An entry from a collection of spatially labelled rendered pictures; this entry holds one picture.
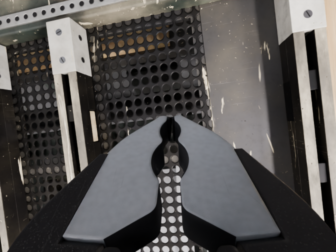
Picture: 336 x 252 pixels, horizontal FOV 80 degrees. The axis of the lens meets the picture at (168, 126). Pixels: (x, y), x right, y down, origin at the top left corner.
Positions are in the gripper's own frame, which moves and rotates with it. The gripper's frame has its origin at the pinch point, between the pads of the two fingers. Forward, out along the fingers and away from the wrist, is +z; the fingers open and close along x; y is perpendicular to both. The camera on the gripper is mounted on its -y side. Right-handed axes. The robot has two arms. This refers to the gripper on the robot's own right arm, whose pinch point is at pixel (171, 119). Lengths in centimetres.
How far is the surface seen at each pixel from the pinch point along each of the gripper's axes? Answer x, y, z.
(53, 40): -27.9, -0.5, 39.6
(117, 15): -13.2, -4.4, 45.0
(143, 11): -6.7, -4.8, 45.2
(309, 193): 25.9, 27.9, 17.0
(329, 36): 33.4, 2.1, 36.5
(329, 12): 34, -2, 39
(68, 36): -23.9, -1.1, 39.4
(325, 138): 29.0, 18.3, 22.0
